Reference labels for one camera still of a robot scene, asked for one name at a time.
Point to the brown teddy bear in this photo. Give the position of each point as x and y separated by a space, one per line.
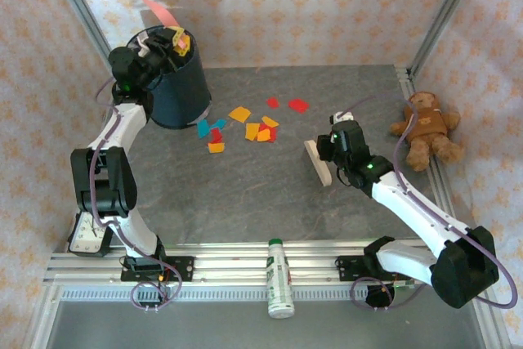
427 126

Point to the small red paper scrap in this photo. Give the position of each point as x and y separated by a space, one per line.
272 102

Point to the aluminium frame post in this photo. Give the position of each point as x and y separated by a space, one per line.
84 14
445 14

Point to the grey crumpled plastic strip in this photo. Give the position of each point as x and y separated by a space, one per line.
205 111

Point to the pink plastic dustpan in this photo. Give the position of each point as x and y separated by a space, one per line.
161 14

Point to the white hand brush grey bristles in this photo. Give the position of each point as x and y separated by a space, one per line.
320 171

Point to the clear plastic bin liner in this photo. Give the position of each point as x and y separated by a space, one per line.
131 40

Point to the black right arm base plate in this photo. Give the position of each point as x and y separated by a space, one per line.
347 267

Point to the long aluminium frame rail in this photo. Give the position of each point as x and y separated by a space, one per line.
229 263

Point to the aluminium table side rail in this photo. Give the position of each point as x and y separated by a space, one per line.
404 76

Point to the orange paper scrap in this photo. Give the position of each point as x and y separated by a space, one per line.
252 131
215 147
264 135
240 114
269 121

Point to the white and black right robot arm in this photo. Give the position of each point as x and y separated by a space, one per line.
412 210

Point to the black alarm clock white face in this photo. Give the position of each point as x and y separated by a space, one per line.
83 238

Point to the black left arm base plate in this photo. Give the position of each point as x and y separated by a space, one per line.
184 269

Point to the blue paper scrap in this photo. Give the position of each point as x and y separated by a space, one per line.
218 123
203 129

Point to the ribbed aluminium strip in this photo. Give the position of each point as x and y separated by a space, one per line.
224 295

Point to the dark blue round trash bin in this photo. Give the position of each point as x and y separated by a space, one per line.
180 91

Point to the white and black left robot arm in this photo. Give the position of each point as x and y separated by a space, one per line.
122 124

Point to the white bottle green cap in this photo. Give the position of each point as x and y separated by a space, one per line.
280 279

